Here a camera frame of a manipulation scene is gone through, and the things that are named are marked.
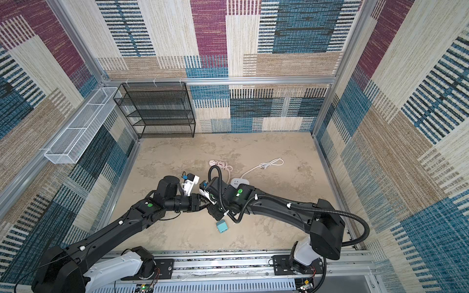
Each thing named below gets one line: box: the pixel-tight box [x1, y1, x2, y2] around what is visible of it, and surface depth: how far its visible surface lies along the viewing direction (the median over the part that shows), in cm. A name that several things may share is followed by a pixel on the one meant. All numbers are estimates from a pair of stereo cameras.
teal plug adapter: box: [215, 219, 228, 234], surface depth 84 cm
